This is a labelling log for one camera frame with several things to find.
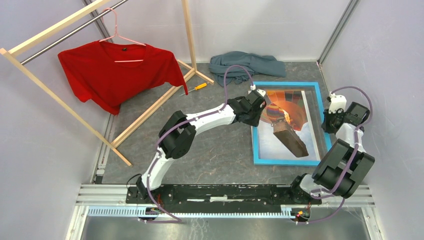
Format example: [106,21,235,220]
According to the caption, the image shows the grey slotted cable duct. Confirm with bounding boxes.
[86,204,311,220]

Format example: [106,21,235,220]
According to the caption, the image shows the aluminium corner profile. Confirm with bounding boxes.
[317,0,360,67]

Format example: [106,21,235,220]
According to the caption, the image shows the yellow handled screwdriver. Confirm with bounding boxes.
[180,82,208,96]

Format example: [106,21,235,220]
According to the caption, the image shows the purple cable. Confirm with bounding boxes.
[145,64,256,223]
[294,86,374,225]

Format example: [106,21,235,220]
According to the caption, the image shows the blue picture frame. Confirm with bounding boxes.
[251,81,332,167]

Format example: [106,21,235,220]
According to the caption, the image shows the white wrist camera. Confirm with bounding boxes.
[328,93,347,114]
[250,84,267,98]

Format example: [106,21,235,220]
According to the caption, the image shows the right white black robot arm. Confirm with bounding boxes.
[288,102,375,204]

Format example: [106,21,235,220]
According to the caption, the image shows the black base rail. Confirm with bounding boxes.
[125,184,322,214]

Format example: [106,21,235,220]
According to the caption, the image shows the wooden clothes rack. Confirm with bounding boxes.
[0,0,216,167]

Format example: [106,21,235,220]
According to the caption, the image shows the grey-blue crumpled cloth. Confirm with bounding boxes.
[208,51,287,87]

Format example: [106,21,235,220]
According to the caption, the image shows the hot-air balloon photo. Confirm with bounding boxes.
[255,88,320,163]

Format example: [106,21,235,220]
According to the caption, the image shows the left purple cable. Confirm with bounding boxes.
[145,64,256,223]

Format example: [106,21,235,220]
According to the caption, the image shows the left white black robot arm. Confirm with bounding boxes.
[136,89,267,204]

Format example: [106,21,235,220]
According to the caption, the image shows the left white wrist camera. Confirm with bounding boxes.
[250,84,267,98]

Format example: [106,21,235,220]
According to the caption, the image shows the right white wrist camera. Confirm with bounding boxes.
[328,93,347,114]

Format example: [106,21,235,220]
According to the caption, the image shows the red t-shirt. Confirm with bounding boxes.
[57,41,188,115]

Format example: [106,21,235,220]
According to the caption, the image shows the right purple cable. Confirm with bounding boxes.
[294,86,374,225]

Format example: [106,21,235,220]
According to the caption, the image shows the pink clothes hanger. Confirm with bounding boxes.
[99,7,146,63]

